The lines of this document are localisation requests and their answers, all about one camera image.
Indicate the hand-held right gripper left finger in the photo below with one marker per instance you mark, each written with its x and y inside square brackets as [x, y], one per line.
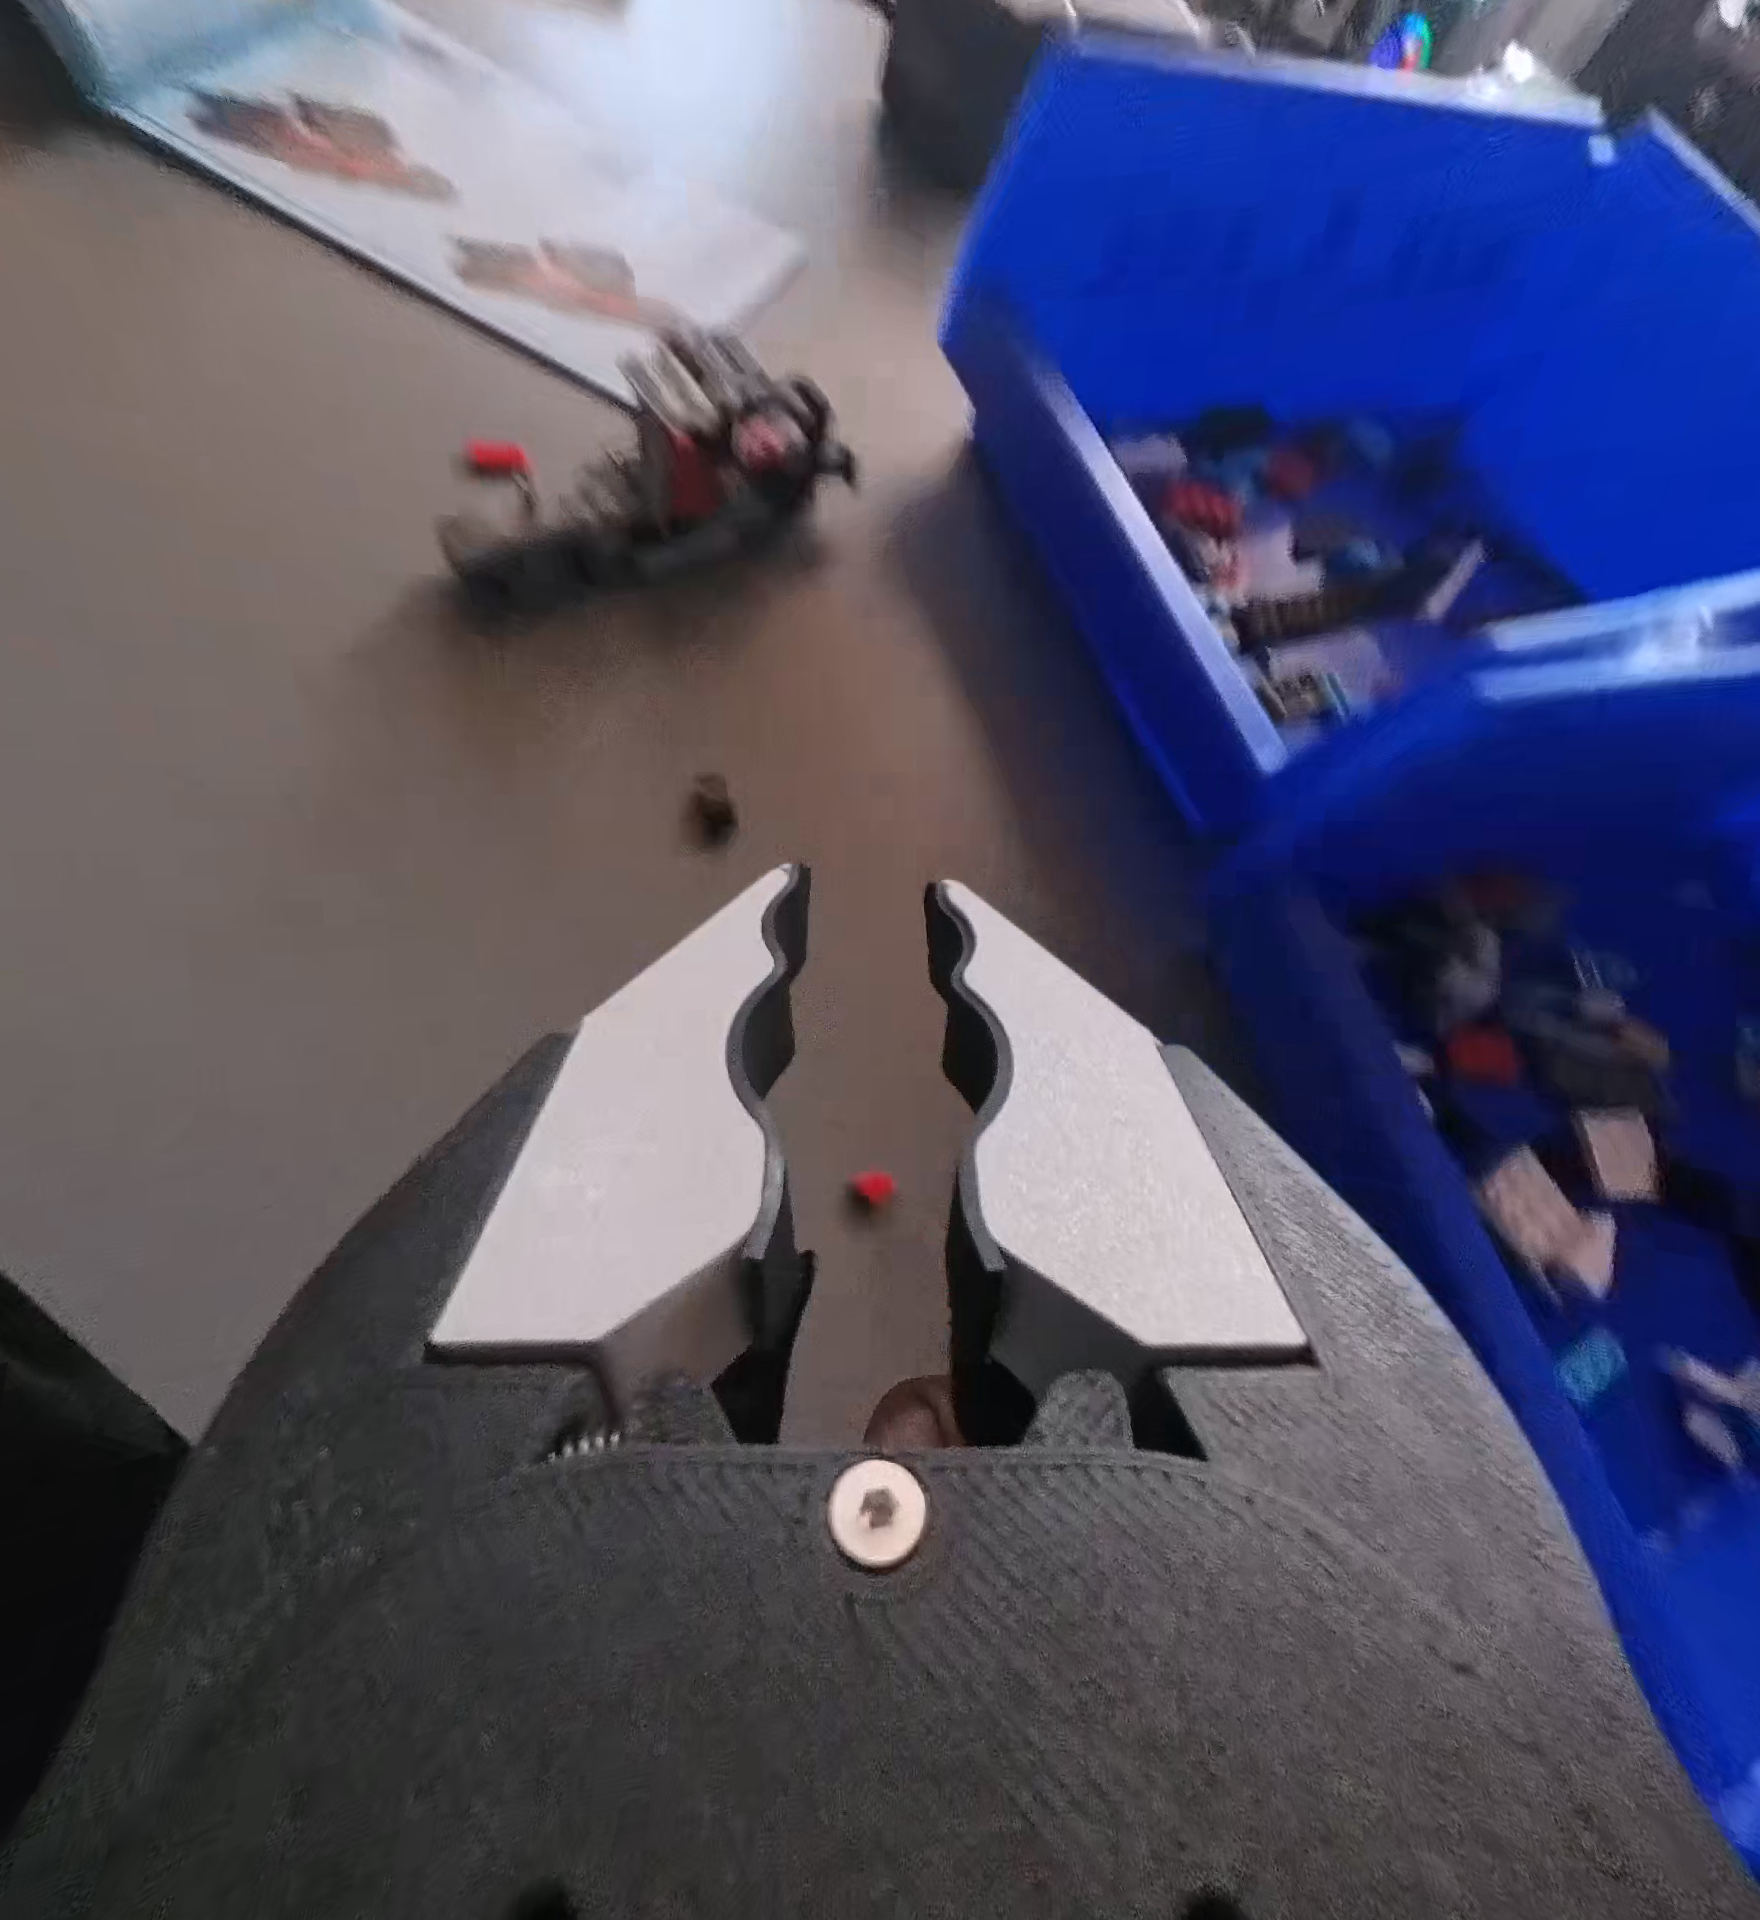
[610, 1184]

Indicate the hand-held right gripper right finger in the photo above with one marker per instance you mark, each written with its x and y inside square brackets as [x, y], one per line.
[1136, 1200]

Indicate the small black toy brick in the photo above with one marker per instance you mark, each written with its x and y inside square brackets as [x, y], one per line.
[714, 809]

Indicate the brown desk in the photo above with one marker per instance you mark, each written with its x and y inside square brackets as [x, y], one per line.
[221, 826]

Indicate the person's right hand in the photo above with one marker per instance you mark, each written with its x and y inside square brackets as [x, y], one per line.
[919, 1418]

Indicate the tiny red toy piece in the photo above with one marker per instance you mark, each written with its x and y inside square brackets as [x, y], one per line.
[874, 1191]

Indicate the pile of loose toy bricks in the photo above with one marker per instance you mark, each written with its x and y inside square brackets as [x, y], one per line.
[1571, 1079]
[1301, 556]

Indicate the blue plastic bin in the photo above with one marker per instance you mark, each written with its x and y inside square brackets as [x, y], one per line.
[1270, 272]
[1421, 781]

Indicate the toy brick truck model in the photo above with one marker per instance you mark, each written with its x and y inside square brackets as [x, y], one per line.
[670, 494]

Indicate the small red toy brick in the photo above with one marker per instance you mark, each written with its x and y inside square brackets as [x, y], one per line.
[494, 458]

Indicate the toy instruction booklet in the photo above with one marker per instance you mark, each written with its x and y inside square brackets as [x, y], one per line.
[522, 167]

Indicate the black rectangular device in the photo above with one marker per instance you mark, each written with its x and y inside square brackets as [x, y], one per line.
[971, 89]

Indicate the computer with rainbow fans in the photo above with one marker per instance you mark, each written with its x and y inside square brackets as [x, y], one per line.
[1407, 37]

